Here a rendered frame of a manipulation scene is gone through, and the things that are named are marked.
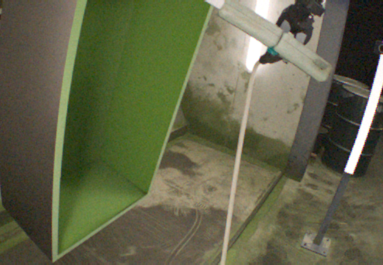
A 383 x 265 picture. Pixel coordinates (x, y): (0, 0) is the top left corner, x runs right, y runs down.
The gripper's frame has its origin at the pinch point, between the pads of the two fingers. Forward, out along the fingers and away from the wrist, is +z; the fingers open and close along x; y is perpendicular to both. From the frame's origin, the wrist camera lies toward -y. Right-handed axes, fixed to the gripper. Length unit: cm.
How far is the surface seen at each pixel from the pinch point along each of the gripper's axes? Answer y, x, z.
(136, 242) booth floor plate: 92, -8, 104
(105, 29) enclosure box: 48, 53, 12
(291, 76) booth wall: 170, -66, -49
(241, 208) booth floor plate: 131, -69, 64
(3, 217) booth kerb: 87, 71, 131
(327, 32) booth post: 144, -68, -91
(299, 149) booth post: 175, -109, 1
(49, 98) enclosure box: 0, 44, 38
